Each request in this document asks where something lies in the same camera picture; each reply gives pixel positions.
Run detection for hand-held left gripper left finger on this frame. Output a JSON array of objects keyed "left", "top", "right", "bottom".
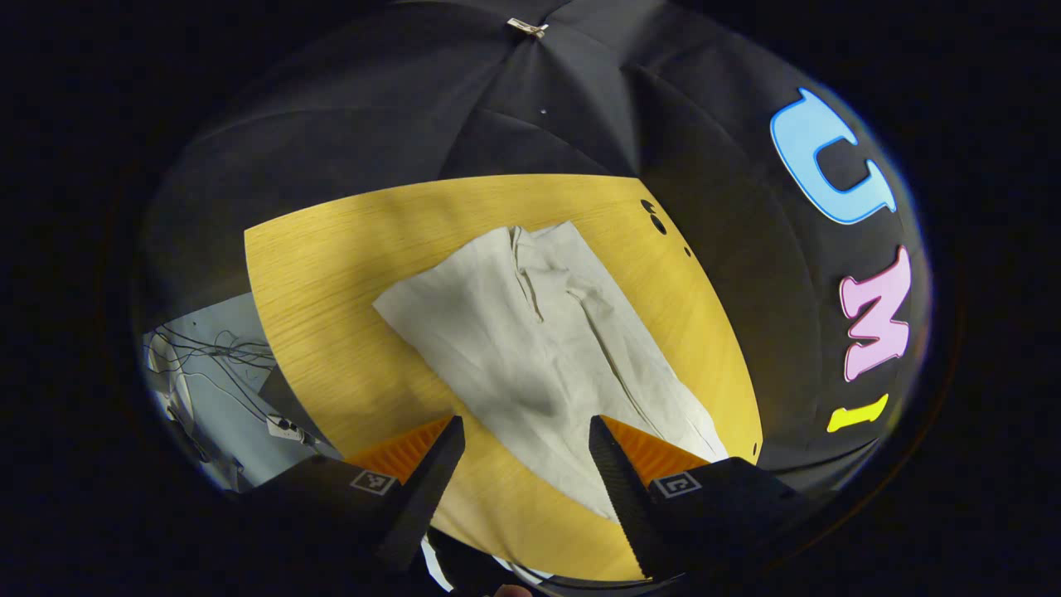
[{"left": 245, "top": 415, "right": 467, "bottom": 575}]

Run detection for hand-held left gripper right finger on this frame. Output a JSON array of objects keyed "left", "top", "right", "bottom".
[{"left": 589, "top": 415, "right": 819, "bottom": 581}]

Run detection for white jeans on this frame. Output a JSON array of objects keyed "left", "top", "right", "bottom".
[{"left": 373, "top": 220, "right": 730, "bottom": 522}]

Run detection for black backdrop cloth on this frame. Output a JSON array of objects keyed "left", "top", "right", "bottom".
[{"left": 133, "top": 0, "right": 933, "bottom": 498}]

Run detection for thin black cables bundle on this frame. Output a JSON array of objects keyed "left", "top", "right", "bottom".
[{"left": 148, "top": 323, "right": 279, "bottom": 400}]

